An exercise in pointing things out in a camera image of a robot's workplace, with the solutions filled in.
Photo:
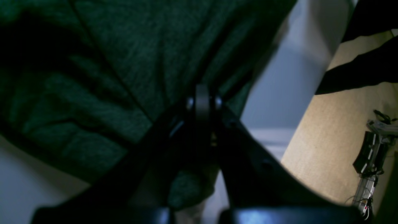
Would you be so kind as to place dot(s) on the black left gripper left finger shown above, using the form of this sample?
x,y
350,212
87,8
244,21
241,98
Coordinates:
x,y
135,191

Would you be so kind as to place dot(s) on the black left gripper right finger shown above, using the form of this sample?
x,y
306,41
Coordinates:
x,y
259,189

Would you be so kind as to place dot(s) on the dark green t-shirt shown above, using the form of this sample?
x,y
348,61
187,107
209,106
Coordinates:
x,y
82,81

